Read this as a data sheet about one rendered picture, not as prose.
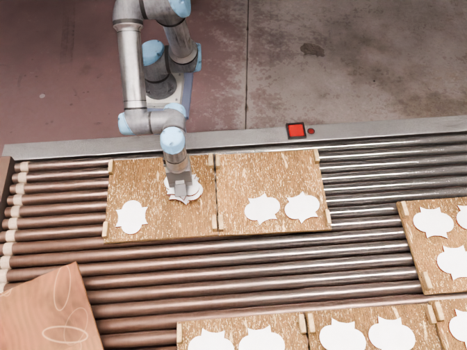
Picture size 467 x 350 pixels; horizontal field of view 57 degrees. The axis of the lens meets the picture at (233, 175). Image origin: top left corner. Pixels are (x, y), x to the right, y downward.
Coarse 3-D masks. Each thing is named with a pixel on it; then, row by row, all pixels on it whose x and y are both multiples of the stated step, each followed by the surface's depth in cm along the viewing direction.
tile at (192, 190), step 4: (192, 176) 160; (192, 180) 160; (192, 184) 159; (196, 184) 159; (168, 188) 158; (172, 188) 158; (188, 188) 158; (192, 188) 158; (196, 188) 158; (168, 192) 157; (172, 192) 157; (188, 192) 157; (192, 192) 157; (196, 192) 157; (184, 196) 156; (188, 196) 157
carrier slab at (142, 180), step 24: (120, 168) 168; (144, 168) 168; (192, 168) 168; (120, 192) 162; (144, 192) 162; (168, 216) 157; (192, 216) 157; (216, 216) 157; (120, 240) 152; (144, 240) 153
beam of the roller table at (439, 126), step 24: (384, 120) 183; (408, 120) 183; (432, 120) 183; (456, 120) 183; (24, 144) 176; (48, 144) 176; (72, 144) 176; (96, 144) 176; (120, 144) 176; (144, 144) 176; (192, 144) 176; (216, 144) 176; (240, 144) 176; (264, 144) 177; (288, 144) 178
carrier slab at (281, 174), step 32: (224, 160) 170; (256, 160) 170; (288, 160) 170; (224, 192) 162; (256, 192) 162; (288, 192) 162; (320, 192) 162; (224, 224) 156; (256, 224) 156; (288, 224) 156; (320, 224) 156
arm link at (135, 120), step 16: (128, 0) 132; (128, 16) 134; (128, 32) 135; (128, 48) 136; (128, 64) 137; (128, 80) 137; (144, 80) 141; (128, 96) 138; (144, 96) 140; (128, 112) 139; (144, 112) 140; (128, 128) 140; (144, 128) 140
